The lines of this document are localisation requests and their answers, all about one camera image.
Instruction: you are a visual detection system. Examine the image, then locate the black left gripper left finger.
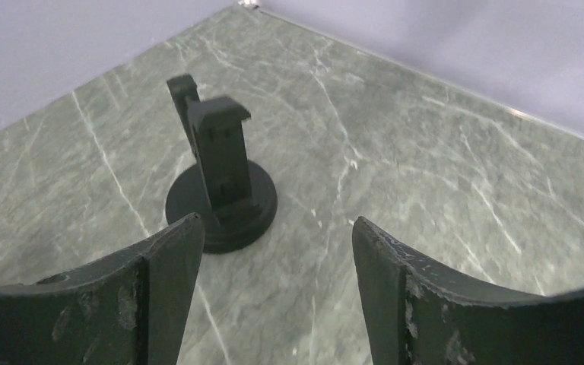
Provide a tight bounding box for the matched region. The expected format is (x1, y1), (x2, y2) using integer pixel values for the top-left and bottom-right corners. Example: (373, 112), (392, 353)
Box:
(0, 214), (205, 364)

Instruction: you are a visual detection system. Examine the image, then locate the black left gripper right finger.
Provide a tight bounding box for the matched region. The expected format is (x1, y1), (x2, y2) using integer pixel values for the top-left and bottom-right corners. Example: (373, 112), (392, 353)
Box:
(352, 217), (584, 364)

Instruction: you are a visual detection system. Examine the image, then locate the black round-base phone holder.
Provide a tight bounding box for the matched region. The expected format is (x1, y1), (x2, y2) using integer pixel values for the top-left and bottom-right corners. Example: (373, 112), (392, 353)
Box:
(165, 74), (278, 254)

